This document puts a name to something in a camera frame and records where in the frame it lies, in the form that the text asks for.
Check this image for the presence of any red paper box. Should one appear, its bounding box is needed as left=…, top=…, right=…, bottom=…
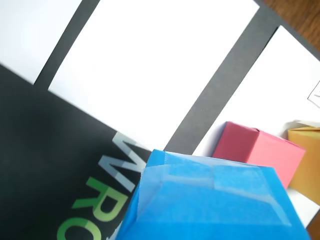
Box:
left=211, top=121, right=307, bottom=190

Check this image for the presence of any white sheet marked one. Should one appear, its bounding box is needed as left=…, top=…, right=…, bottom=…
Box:
left=47, top=0, right=261, bottom=153

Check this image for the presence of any white sheet marked two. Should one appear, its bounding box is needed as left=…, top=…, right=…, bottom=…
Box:
left=0, top=0, right=83, bottom=85

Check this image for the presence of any white sheet marked home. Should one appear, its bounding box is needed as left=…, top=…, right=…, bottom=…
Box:
left=192, top=24, right=320, bottom=230

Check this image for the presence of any black mat with lettering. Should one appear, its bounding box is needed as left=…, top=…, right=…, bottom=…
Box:
left=0, top=0, right=320, bottom=240

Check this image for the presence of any blue paper box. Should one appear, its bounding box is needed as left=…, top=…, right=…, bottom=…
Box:
left=116, top=149, right=312, bottom=240

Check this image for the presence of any yellow paper box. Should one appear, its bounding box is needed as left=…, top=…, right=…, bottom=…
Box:
left=287, top=119, right=320, bottom=205

